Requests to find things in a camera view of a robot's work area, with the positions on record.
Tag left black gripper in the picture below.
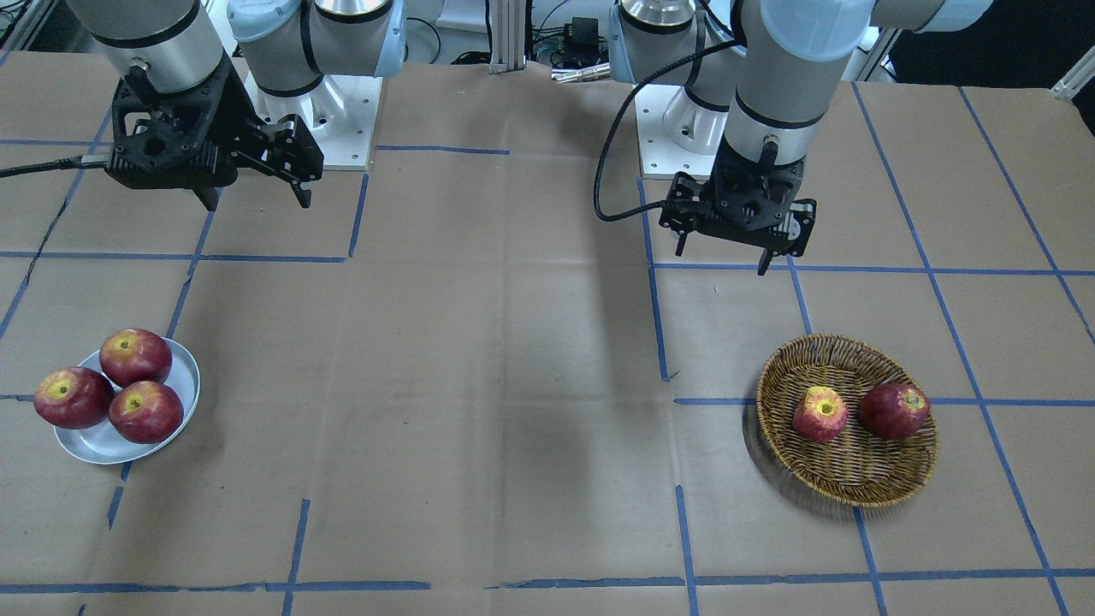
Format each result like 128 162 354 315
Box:
660 143 817 276

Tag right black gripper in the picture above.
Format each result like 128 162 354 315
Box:
105 54 324 213

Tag yellow-red apple from basket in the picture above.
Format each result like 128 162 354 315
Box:
791 386 849 444

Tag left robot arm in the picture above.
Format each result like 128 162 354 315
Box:
607 1 989 275

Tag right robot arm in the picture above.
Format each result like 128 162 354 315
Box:
68 1 405 211

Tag red apple on plate far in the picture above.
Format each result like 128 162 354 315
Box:
97 328 173 388

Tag red apple on plate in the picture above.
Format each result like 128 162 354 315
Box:
107 381 184 444
97 328 173 388
33 367 115 429

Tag dark red apple in basket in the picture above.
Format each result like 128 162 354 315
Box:
858 382 931 441

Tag red apple on plate near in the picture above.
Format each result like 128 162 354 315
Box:
107 381 184 444

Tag woven wicker basket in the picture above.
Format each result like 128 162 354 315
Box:
754 333 941 508

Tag light blue plate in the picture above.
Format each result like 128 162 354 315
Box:
53 337 201 466

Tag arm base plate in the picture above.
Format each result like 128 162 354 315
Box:
244 75 384 172
635 85 727 181

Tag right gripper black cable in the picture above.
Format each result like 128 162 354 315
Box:
0 154 112 181

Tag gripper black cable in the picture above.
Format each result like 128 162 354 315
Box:
593 39 742 223
0 154 112 181

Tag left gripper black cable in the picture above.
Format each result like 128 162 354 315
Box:
593 39 742 223

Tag aluminium frame post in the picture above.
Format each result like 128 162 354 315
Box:
486 1 529 74

